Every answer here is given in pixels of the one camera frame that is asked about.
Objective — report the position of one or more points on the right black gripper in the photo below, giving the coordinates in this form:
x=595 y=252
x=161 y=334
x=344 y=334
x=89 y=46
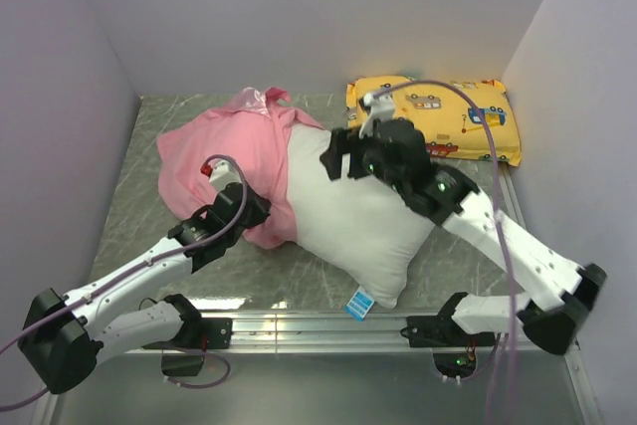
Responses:
x=343 y=141

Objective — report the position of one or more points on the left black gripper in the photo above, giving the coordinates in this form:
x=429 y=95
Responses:
x=262 y=211

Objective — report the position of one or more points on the pink pillowcase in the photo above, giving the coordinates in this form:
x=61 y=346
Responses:
x=254 y=129

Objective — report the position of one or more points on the white pillow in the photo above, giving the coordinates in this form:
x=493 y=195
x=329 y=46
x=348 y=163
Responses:
x=360 y=226

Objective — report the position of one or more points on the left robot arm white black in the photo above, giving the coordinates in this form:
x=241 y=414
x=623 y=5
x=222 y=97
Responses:
x=68 y=336

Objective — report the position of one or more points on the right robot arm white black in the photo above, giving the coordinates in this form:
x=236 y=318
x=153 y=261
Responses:
x=552 y=297

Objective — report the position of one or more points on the yellow cartoon car pillow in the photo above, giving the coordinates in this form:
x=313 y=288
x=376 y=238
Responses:
x=452 y=129

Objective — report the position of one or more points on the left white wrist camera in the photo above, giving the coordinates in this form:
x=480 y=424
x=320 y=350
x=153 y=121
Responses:
x=220 y=174

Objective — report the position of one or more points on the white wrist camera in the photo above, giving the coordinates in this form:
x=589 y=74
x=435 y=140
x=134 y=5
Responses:
x=379 y=107
x=220 y=174

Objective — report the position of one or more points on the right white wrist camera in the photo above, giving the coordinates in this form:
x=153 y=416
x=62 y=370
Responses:
x=379 y=107

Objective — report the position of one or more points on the aluminium rail frame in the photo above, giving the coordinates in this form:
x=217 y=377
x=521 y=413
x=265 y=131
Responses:
x=283 y=355

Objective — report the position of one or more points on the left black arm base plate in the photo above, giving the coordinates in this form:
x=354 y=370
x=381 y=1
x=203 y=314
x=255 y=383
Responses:
x=184 y=355

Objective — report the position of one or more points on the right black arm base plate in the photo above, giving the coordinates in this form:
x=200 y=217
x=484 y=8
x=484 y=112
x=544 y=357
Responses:
x=456 y=355

